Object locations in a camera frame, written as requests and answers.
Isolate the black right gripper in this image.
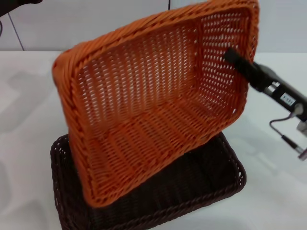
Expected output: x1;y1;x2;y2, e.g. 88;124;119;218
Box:
223;47;307;115

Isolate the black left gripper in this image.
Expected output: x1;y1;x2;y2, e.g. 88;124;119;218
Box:
0;0;44;17

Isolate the orange woven basket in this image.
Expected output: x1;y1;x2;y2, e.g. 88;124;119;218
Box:
52;0;261;208

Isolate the dark brown woven basket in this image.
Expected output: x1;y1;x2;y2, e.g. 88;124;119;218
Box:
49;133;247;230

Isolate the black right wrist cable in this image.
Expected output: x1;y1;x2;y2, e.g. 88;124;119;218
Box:
269;112;307;161

